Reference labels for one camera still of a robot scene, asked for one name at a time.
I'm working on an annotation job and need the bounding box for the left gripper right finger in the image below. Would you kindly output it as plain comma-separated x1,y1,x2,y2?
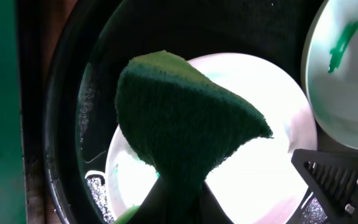
199,182,233,224

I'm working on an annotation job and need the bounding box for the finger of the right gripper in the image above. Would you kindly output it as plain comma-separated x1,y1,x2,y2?
291,149,358,224

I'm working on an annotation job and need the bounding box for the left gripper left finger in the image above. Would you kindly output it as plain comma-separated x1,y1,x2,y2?
127,179,173,224

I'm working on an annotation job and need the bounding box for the white plate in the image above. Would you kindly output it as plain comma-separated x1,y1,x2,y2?
301,0,358,149
104,52,318,224

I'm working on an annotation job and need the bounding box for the green scrubbing sponge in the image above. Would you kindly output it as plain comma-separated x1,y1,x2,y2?
113,49,273,224

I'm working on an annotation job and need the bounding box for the black round tray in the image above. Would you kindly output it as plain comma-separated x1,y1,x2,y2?
42,0,358,224

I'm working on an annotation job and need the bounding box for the black rectangular tray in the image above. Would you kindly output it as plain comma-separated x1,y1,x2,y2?
0,0,26,223

